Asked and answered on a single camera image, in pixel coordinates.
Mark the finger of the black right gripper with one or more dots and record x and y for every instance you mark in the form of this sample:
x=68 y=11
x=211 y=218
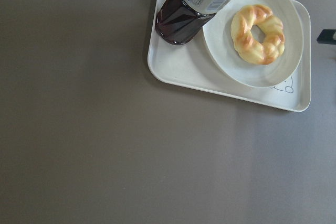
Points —
x=327 y=36

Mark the white round plate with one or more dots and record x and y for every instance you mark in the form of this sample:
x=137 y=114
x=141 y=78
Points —
x=221 y=48

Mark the tea bottle on tray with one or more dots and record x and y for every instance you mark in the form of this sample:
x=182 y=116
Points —
x=178 y=21

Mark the braided glazed donut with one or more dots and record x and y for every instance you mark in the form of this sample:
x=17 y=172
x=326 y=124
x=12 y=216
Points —
x=257 y=34

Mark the cream rabbit tray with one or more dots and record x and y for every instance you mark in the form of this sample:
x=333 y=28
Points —
x=192 y=66

